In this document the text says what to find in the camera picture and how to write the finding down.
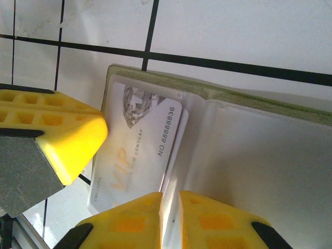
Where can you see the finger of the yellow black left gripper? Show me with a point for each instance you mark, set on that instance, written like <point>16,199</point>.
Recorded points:
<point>31,99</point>
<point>64,135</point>

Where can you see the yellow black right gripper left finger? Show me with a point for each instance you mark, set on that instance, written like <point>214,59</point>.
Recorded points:
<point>129,223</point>

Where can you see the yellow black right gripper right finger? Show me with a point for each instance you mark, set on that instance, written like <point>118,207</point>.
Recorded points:
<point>215,225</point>

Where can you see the white VIP card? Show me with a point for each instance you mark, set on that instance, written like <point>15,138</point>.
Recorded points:
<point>145,145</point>

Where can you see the green card holder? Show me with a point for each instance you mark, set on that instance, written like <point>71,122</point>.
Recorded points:
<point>259,155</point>

